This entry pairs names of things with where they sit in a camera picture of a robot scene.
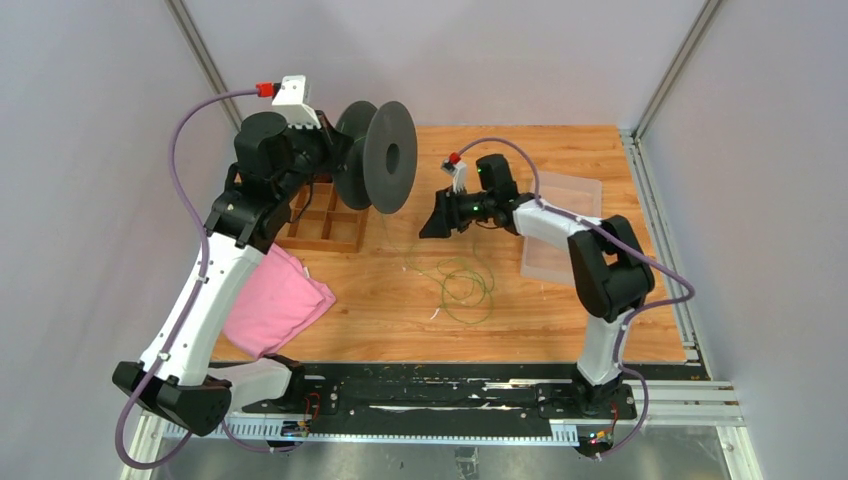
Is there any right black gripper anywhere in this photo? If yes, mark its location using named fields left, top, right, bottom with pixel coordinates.
left=420, top=186, right=495, bottom=240

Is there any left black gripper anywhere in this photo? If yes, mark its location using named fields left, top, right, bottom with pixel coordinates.
left=277, top=110, right=354, bottom=202

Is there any black cable spool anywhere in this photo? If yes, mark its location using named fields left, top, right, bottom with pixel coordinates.
left=332, top=100, right=418, bottom=214

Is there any thin green wire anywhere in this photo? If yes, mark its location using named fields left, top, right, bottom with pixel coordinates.
left=380, top=211, right=497, bottom=326

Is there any clear plastic box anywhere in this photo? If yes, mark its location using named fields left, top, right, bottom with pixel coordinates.
left=520, top=171, right=602, bottom=287

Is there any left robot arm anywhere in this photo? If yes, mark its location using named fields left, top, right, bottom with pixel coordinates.
left=112, top=111, right=355, bottom=436

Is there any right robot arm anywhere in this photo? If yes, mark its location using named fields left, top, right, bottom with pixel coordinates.
left=419, top=154, right=655, bottom=417

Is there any wooden compartment tray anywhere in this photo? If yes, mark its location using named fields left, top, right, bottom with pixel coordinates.
left=275, top=182, right=370, bottom=253

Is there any pink cloth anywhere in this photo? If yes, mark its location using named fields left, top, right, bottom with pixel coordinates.
left=222, top=245, right=336, bottom=359

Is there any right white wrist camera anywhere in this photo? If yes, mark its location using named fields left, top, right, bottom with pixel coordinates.
left=441, top=152, right=468, bottom=194

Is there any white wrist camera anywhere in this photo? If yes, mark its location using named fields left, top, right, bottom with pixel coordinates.
left=271, top=75, right=322, bottom=130
left=441, top=152, right=468, bottom=194

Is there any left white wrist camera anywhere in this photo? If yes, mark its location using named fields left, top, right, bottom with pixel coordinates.
left=271, top=75, right=322, bottom=130

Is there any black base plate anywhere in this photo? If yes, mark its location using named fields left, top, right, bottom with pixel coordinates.
left=211, top=360, right=710, bottom=440

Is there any slotted aluminium cable duct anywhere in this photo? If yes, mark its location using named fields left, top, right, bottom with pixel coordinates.
left=225, top=417, right=580, bottom=447

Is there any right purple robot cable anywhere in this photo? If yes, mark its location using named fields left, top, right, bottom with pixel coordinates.
left=450, top=137, right=697, bottom=460

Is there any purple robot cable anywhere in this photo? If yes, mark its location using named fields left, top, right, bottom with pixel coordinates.
left=114, top=82, right=313, bottom=472
left=450, top=137, right=697, bottom=460

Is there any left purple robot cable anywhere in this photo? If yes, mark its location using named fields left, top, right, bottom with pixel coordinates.
left=114, top=82, right=313, bottom=472

